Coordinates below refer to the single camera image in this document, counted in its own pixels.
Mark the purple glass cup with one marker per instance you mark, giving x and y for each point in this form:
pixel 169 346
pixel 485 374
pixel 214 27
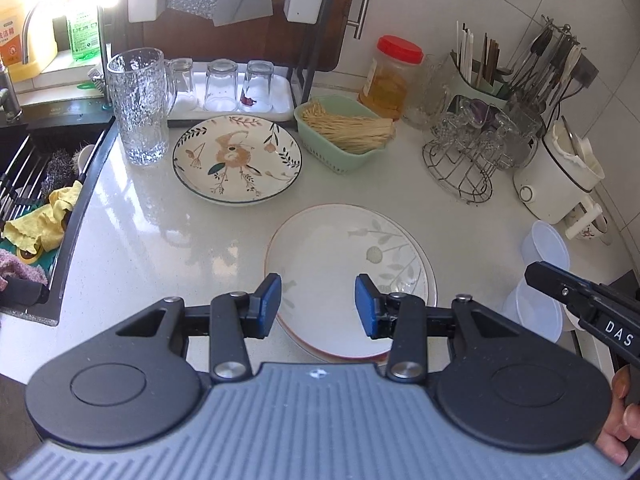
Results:
pixel 475 112

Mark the orange floral plate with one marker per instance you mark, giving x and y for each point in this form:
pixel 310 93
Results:
pixel 235 160

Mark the white drain tray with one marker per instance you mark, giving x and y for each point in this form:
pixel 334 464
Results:
pixel 285 95

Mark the white leaf print plate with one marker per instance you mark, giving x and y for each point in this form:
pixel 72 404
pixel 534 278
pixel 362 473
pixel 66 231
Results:
pixel 320 255

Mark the green detergent bottle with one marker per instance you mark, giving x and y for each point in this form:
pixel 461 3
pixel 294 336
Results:
pixel 84 30

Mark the red lid plastic jar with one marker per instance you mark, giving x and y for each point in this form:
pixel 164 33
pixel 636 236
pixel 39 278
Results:
pixel 390 80

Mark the textured glass cup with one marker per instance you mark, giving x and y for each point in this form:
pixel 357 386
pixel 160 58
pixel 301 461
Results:
pixel 425 95

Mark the clear footed glass cup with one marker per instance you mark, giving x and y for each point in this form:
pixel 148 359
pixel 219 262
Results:
pixel 502 135
pixel 452 127

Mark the yellow dish cloth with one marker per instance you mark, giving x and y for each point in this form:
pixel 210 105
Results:
pixel 42 220

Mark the steel faucet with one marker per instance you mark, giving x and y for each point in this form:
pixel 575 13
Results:
pixel 12 90

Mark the black kitchen sink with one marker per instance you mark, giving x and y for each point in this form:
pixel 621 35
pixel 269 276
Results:
pixel 75 240

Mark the steel wool scrubber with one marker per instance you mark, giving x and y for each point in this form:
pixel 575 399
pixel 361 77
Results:
pixel 57 172

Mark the person's right hand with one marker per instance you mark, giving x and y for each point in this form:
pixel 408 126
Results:
pixel 622 430

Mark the black dish rack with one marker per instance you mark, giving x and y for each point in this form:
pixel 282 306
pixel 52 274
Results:
pixel 307 75

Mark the translucent plastic bowl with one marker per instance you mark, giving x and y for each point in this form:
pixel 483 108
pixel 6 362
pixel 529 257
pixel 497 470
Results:
pixel 537 312
pixel 547 247

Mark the hanging metal utensils set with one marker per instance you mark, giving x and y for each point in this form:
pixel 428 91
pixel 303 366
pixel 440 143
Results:
pixel 545 65

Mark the green utensil holder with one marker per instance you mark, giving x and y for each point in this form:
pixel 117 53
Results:
pixel 480 92

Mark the pink cloth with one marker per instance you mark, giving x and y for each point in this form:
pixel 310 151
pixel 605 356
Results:
pixel 20 270

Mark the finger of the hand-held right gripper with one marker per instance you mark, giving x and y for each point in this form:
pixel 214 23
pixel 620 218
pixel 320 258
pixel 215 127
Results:
pixel 555 280

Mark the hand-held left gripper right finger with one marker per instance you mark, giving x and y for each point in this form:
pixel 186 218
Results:
pixel 365 306

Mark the small clear drinking glass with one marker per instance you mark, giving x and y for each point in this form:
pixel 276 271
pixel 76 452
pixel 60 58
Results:
pixel 182 82
pixel 221 85
pixel 258 85

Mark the floral ceramic bowl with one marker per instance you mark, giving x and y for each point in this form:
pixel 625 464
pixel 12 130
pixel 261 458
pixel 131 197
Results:
pixel 595 227

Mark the white electric cooking pot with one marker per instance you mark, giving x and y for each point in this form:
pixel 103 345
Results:
pixel 550 185

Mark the green plastic basket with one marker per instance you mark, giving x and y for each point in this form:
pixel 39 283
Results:
pixel 345 160

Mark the dried noodles bundle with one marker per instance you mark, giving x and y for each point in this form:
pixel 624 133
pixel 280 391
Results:
pixel 350 127

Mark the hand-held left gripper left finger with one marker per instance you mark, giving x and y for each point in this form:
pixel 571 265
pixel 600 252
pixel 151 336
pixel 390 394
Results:
pixel 271 301

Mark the large textured glass mug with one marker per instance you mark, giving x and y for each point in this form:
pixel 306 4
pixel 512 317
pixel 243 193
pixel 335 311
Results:
pixel 140 110

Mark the yellow detergent bottle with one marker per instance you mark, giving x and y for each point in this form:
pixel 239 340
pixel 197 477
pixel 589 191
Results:
pixel 15 40

